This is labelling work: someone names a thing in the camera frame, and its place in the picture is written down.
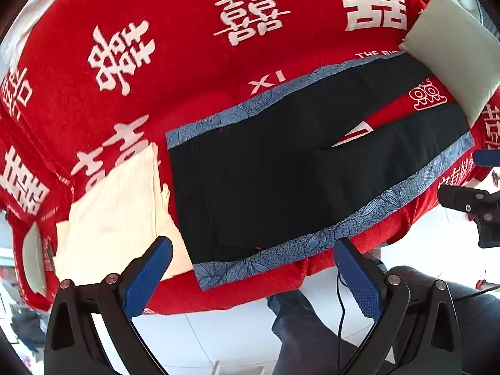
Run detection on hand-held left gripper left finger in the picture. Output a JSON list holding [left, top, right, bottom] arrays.
[[44, 235, 174, 375]]

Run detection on cream folded cloth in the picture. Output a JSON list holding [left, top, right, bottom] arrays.
[[55, 143, 195, 287]]

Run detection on black pants with blue trim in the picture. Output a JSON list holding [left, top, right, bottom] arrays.
[[165, 52, 476, 292]]

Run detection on pale green pillow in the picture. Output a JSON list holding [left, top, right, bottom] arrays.
[[399, 0, 500, 129]]

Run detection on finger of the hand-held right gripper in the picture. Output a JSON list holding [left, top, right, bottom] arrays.
[[476, 148, 500, 168], [437, 185, 500, 249]]

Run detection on black cable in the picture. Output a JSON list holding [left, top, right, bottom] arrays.
[[336, 269, 349, 375]]

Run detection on red printed blanket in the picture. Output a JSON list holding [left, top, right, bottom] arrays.
[[0, 0, 500, 317]]

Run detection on small white pillow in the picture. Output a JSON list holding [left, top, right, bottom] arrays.
[[21, 222, 49, 295]]

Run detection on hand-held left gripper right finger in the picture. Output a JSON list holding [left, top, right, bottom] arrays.
[[333, 237, 475, 375]]

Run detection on white cloth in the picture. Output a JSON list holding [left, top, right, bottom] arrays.
[[0, 0, 87, 67]]

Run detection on person's leg in jeans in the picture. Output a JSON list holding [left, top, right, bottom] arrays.
[[267, 258, 500, 375]]

